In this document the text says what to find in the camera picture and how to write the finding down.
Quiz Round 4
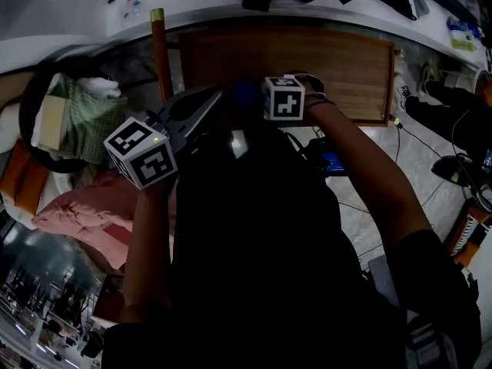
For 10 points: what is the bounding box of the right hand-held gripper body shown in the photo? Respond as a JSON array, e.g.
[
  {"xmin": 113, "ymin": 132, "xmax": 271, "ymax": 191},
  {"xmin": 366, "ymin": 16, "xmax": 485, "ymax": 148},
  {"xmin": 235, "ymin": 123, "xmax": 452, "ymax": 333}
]
[{"xmin": 261, "ymin": 72, "xmax": 326, "ymax": 121}]

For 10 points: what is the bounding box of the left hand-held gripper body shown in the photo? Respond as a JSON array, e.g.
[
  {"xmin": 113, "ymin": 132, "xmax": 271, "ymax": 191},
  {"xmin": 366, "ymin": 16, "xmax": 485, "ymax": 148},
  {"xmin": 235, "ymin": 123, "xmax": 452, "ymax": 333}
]
[{"xmin": 103, "ymin": 107, "xmax": 194, "ymax": 190}]

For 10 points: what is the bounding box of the blue cloth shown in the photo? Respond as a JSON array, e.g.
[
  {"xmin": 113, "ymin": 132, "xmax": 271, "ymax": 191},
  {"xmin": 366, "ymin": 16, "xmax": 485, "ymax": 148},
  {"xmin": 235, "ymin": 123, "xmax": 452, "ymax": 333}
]
[{"xmin": 233, "ymin": 79, "xmax": 265, "ymax": 109}]

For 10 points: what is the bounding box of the person's right forearm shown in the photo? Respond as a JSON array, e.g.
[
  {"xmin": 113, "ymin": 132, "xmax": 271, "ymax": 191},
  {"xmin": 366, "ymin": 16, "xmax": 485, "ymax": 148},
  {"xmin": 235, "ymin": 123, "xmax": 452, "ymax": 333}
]
[{"xmin": 305, "ymin": 100, "xmax": 434, "ymax": 251}]

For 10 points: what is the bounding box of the person's left forearm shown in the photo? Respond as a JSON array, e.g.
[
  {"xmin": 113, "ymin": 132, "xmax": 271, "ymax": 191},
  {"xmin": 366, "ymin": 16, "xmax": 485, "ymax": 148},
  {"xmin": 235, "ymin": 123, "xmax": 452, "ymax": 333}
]
[{"xmin": 121, "ymin": 175, "xmax": 180, "ymax": 324}]

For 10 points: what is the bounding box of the green knitted blanket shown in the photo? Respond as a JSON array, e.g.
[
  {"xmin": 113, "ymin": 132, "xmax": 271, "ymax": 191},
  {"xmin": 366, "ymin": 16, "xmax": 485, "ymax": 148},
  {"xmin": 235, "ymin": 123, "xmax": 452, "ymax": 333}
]
[{"xmin": 48, "ymin": 73, "xmax": 128, "ymax": 165}]

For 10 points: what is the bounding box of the white towel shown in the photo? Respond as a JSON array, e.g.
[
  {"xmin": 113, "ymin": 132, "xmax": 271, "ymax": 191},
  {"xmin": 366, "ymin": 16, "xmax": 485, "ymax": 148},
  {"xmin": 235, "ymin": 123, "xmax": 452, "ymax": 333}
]
[{"xmin": 78, "ymin": 75, "xmax": 122, "ymax": 99}]

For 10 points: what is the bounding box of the blue-screen tablet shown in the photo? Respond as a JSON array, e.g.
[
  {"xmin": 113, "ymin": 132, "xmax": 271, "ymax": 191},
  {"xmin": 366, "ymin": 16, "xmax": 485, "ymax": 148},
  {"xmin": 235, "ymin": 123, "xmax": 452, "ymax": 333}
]
[{"xmin": 307, "ymin": 138, "xmax": 347, "ymax": 177}]

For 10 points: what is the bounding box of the red book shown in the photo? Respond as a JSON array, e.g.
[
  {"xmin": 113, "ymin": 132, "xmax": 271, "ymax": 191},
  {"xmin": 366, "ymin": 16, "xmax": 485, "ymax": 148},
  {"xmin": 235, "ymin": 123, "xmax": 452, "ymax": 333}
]
[{"xmin": 100, "ymin": 223, "xmax": 134, "ymax": 245}]

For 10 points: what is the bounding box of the pink quilt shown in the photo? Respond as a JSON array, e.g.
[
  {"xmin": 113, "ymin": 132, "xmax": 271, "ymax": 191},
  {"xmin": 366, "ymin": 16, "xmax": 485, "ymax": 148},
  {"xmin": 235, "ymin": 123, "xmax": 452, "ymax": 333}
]
[{"xmin": 31, "ymin": 169, "xmax": 178, "ymax": 271}]

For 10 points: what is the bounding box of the beige box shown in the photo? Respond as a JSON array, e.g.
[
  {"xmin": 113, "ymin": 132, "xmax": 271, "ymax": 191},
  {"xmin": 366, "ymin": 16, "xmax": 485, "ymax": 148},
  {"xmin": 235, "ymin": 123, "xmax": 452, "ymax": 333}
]
[{"xmin": 38, "ymin": 94, "xmax": 70, "ymax": 151}]

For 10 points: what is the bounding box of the small clear blue packet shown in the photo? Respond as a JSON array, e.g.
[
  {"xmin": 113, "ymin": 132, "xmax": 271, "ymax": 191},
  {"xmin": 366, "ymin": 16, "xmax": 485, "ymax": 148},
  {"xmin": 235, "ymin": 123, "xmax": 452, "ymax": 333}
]
[{"xmin": 122, "ymin": 0, "xmax": 144, "ymax": 19}]

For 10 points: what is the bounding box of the orange cushion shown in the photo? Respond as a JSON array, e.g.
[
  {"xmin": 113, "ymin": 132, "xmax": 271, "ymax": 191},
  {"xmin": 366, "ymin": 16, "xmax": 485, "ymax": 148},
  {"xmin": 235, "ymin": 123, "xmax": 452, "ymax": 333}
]
[{"xmin": 0, "ymin": 140, "xmax": 49, "ymax": 214}]

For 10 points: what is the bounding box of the black round laundry basket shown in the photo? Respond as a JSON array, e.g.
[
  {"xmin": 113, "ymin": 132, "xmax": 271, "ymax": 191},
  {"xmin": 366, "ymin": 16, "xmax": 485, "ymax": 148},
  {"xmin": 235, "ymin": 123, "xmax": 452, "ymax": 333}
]
[{"xmin": 18, "ymin": 61, "xmax": 158, "ymax": 175}]

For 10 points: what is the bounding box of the white pillow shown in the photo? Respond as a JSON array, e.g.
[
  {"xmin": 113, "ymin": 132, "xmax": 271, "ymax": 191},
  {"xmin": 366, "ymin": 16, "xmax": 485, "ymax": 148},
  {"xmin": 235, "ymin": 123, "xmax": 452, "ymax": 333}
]
[{"xmin": 0, "ymin": 101, "xmax": 22, "ymax": 153}]

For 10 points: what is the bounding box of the brown board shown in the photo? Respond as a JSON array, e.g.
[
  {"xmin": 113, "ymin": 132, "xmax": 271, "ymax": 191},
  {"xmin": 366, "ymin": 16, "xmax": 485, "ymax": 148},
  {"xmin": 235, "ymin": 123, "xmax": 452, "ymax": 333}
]
[{"xmin": 0, "ymin": 71, "xmax": 38, "ymax": 107}]

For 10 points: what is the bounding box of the person's black shirt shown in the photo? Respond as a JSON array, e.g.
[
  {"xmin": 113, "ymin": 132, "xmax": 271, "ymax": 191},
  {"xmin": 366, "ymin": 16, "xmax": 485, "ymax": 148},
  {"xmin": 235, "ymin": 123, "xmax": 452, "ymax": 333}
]
[{"xmin": 101, "ymin": 123, "xmax": 481, "ymax": 369}]

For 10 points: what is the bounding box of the black device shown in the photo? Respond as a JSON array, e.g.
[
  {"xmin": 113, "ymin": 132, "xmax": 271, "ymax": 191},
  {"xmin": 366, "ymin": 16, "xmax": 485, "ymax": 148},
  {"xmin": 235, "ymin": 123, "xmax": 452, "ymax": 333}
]
[{"xmin": 430, "ymin": 155, "xmax": 484, "ymax": 187}]

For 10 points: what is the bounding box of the blue snack packet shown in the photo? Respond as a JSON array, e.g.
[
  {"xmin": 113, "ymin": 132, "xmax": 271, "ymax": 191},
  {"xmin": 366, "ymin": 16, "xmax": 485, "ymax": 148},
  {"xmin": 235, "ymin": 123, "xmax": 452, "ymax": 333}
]
[{"xmin": 445, "ymin": 16, "xmax": 484, "ymax": 40}]

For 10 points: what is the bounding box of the person's grey backpack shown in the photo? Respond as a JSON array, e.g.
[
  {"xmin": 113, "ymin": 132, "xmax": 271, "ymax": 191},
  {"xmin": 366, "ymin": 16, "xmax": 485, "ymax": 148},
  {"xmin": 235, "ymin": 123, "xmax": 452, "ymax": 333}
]
[{"xmin": 367, "ymin": 254, "xmax": 458, "ymax": 369}]

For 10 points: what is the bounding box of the orange striped box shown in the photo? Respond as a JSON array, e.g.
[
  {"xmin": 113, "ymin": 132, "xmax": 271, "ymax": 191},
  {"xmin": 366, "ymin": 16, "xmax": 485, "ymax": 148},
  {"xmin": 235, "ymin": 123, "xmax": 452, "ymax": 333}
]
[{"xmin": 445, "ymin": 201, "xmax": 492, "ymax": 267}]

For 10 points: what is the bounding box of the black cable with adapter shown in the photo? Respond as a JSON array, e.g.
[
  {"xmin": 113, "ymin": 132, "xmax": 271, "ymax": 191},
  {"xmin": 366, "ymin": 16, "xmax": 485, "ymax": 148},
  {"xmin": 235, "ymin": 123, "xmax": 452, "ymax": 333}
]
[{"xmin": 392, "ymin": 118, "xmax": 447, "ymax": 165}]

